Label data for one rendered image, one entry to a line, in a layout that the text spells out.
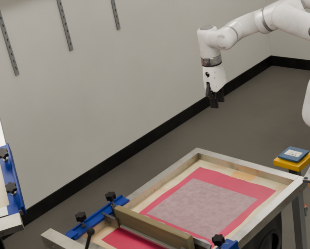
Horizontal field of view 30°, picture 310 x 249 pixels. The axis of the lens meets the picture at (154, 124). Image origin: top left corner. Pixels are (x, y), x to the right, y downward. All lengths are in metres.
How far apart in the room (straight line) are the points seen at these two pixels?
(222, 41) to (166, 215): 0.76
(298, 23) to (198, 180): 0.97
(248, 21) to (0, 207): 1.17
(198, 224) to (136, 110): 2.64
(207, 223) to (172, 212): 0.17
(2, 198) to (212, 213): 0.83
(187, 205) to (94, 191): 2.18
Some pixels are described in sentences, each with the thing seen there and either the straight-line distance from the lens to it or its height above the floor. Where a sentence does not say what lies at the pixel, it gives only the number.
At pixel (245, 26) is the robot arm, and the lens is 2.08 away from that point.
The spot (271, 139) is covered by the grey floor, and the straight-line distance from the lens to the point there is 4.77.
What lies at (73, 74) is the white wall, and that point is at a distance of 4.32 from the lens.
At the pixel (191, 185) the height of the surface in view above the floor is 0.95.
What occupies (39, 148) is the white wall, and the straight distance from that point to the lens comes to 4.25.
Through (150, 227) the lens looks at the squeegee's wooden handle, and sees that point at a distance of 2.14.
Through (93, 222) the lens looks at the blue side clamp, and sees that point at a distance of 2.33.
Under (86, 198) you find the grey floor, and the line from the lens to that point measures 4.44.
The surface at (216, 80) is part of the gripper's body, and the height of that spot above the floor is 1.49.
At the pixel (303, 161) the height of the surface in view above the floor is 0.95.
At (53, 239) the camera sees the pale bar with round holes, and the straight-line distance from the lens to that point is 2.23.
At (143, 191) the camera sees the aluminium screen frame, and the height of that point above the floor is 0.99.
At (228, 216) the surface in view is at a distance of 2.28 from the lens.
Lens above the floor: 2.27
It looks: 25 degrees down
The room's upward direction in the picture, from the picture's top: 11 degrees counter-clockwise
